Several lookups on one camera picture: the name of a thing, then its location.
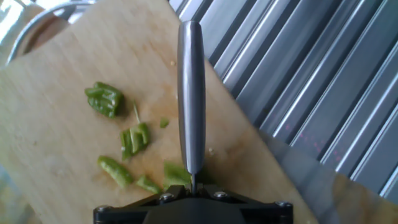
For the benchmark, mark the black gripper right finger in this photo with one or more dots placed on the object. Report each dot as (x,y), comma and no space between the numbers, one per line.
(220,193)

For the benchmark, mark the bamboo cutting board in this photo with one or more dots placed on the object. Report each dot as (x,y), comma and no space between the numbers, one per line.
(77,140)

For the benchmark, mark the steel kitchen knife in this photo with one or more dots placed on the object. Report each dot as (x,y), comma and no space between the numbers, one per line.
(191,93)

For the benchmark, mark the tiny green pepper scrap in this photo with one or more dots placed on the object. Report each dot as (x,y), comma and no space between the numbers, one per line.
(164,122)

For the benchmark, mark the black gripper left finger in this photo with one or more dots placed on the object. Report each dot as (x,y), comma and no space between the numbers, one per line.
(171,193)

